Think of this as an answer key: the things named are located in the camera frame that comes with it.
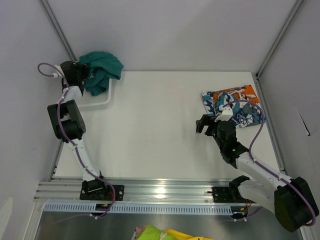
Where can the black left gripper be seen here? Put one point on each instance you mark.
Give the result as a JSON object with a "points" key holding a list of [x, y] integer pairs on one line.
{"points": [[84, 68]]}

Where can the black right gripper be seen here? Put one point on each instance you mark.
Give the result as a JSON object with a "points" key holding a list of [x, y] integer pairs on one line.
{"points": [[204, 121]]}

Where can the green shorts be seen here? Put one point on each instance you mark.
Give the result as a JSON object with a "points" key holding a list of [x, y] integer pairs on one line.
{"points": [[103, 66]]}

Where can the colourful patterned shorts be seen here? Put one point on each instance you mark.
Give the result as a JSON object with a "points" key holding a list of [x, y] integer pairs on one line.
{"points": [[245, 105]]}

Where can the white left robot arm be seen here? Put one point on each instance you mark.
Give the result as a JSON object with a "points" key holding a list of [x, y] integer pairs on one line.
{"points": [[69, 126]]}

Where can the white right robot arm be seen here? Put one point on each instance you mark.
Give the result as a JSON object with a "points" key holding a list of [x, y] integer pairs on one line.
{"points": [[289, 199]]}

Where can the white plastic basket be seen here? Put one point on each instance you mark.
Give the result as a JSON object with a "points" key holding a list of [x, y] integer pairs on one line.
{"points": [[89, 102]]}

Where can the yellow cloth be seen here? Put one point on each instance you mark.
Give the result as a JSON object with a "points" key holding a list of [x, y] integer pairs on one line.
{"points": [[180, 235]]}

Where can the lime green cloth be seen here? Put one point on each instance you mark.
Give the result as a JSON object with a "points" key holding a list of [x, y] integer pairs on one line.
{"points": [[148, 232]]}

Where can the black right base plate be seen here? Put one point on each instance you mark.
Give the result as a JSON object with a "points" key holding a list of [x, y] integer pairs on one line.
{"points": [[222, 194]]}

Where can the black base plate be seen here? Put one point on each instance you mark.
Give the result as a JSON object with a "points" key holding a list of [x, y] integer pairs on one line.
{"points": [[222, 194], [99, 191]]}

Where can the aluminium frame post left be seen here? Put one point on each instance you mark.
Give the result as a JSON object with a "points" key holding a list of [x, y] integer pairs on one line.
{"points": [[53, 20]]}

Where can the aluminium frame post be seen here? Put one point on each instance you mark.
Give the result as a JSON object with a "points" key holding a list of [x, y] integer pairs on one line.
{"points": [[53, 20], [289, 21]]}

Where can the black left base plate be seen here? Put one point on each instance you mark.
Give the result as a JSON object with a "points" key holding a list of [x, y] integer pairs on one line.
{"points": [[99, 191]]}

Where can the aluminium mounting rail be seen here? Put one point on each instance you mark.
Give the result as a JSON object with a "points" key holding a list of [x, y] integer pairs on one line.
{"points": [[136, 190]]}

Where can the white slotted cable duct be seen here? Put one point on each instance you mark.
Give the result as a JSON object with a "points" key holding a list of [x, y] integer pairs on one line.
{"points": [[134, 208]]}

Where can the aluminium frame post right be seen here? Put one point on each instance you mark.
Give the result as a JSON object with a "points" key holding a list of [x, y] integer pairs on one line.
{"points": [[289, 21]]}

